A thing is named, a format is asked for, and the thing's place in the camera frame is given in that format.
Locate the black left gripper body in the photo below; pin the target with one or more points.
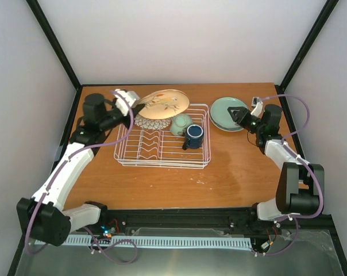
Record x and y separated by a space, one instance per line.
127 123

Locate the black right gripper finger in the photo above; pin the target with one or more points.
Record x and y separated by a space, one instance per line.
237 118
234 110

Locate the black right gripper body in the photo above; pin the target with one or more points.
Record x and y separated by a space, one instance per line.
250 126

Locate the floral patterned plate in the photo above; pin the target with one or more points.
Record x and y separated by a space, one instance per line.
151 124

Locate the beige bird painted plate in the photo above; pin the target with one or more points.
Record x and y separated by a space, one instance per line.
164 104

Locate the dark blue ceramic mug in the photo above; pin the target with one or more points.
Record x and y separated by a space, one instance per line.
193 138

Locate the green floral ceramic bowl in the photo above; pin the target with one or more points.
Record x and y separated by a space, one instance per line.
179 124

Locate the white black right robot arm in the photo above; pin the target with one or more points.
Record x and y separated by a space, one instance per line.
299 191

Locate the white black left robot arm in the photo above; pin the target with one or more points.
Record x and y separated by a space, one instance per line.
89 136

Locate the plain green plate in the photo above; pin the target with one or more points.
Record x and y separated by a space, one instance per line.
219 110

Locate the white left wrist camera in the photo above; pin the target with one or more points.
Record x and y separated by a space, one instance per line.
127 97

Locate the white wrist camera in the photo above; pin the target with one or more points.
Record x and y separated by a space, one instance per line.
257 105
127 97

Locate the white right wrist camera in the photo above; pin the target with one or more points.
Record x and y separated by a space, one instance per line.
257 105

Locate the white wire dish rack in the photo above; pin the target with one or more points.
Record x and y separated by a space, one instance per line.
160 148

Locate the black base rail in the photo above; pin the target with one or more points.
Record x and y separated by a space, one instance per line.
52 225

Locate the light blue cable duct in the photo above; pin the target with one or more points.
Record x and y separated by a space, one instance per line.
158 242

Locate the black enclosure frame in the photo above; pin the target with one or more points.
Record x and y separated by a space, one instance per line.
53 46

